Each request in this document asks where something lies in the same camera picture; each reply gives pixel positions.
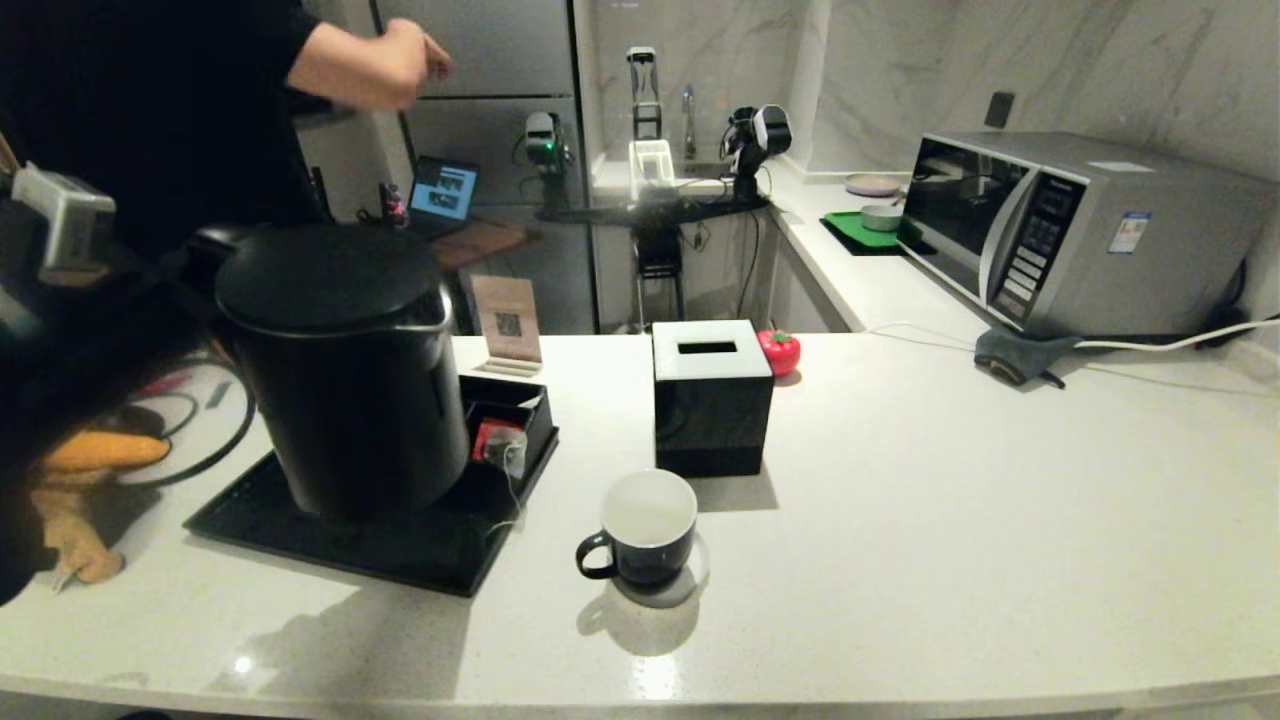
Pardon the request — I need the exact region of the black electric kettle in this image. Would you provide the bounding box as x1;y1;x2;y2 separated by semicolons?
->
190;224;472;523

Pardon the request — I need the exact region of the orange plush piece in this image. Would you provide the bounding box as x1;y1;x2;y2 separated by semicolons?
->
38;430;172;474

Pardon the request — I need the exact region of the person in black shirt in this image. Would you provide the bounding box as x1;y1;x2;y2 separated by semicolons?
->
0;0;454;263

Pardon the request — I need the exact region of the open laptop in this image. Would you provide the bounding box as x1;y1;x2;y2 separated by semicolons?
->
404;155;481;241

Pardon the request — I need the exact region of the brown wooden table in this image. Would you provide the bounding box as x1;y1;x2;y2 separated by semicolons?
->
430;220;533;273

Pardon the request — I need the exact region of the brown QR code sign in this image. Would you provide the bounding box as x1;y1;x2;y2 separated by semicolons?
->
470;275;545;378

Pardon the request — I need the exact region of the black serving tray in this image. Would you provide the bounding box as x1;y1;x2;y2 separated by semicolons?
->
183;425;561;599

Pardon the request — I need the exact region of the black compartment organizer box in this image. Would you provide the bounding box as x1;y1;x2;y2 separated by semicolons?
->
455;375;560;503

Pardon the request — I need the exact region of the grey device with green light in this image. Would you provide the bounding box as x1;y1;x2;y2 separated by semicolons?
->
520;112;577;213

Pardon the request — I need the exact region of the grey steel refrigerator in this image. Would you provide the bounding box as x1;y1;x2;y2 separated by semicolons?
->
375;0;601;336

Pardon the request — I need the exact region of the black stool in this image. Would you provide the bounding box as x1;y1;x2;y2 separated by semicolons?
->
635;230;688;331

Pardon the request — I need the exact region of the white dish rack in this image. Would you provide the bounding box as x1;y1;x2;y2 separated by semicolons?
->
628;141;678;204

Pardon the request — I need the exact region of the chrome metal stand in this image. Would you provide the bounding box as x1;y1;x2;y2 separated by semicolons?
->
628;47;663;142

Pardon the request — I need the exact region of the black mug white inside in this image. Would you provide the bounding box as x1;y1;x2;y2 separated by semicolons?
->
576;469;698;587

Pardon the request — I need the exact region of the black tissue box white lid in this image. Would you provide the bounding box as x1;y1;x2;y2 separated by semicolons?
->
652;320;774;478

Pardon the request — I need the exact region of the red tomato-shaped timer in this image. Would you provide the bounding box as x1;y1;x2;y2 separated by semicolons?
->
757;328;802;378

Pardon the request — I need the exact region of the green tray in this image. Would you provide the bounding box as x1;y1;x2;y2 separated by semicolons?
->
820;211;926;258

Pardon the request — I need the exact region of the grey oven mitt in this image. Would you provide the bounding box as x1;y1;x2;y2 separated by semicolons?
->
973;327;1082;390

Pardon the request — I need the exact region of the silver microwave oven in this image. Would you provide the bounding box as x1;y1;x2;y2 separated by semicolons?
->
897;132;1277;339

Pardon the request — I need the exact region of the translucent tea bag with string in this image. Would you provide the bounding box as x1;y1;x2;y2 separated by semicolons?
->
485;432;530;541

